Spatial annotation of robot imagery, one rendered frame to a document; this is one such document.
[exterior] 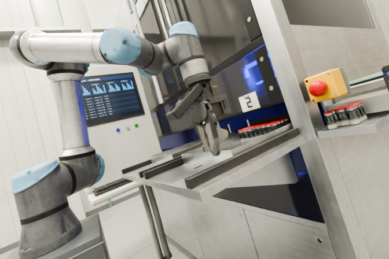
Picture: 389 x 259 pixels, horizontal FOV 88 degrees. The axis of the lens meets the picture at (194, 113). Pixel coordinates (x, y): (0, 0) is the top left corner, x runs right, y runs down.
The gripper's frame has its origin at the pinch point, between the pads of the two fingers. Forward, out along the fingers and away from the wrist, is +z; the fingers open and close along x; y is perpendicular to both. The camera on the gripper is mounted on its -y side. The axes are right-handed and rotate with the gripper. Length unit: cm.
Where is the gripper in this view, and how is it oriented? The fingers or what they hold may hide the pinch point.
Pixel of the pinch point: (212, 152)
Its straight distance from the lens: 53.8
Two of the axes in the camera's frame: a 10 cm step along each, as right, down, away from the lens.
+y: 8.1, -2.1, 5.4
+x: -5.1, 2.1, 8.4
